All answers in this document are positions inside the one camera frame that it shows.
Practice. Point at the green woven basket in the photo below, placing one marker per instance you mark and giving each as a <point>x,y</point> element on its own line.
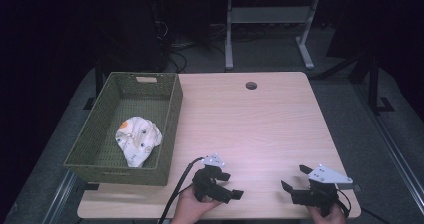
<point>100,140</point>

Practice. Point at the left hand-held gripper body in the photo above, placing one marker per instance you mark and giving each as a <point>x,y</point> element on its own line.
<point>205,182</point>

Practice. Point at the grey metal desk frame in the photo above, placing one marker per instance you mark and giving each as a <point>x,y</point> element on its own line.
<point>266,15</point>

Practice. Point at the person's right hand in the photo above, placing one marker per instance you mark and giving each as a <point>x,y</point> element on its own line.
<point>328,217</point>

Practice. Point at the white patterned baby garment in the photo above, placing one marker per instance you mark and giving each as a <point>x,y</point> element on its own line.
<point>138,140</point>

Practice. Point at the person's left hand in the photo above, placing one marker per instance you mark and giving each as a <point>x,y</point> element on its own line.
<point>188,209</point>

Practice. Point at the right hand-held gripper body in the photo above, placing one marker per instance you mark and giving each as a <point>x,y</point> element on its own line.
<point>320,190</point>

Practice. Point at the metal floor rail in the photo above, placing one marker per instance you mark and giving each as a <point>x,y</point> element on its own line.
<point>393,150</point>
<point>58,197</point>

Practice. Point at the black metal stand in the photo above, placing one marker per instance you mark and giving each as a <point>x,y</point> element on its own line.
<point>373,84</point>

